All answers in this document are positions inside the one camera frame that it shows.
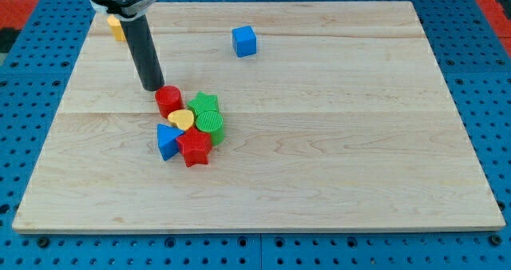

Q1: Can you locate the blue cube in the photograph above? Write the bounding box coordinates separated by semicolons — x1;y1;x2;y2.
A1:
232;26;257;58

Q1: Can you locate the green cylinder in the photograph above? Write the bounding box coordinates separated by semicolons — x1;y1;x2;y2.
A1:
196;110;224;146

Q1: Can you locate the green star block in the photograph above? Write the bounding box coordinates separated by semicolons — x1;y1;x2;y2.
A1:
187;92;220;117

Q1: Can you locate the red star block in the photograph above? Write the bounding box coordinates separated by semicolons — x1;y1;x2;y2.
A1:
176;127;212;167

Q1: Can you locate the yellow heart block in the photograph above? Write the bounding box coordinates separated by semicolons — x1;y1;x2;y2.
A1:
167;109;195;131

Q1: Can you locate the wooden board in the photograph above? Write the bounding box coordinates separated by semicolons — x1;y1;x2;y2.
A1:
13;1;505;234

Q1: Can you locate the blue triangle block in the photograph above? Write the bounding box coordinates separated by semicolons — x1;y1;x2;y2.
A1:
156;124;184;161

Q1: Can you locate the red cylinder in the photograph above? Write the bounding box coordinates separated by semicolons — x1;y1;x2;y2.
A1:
155;85;184;119

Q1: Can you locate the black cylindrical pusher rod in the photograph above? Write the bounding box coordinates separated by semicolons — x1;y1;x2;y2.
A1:
121;15;164;92

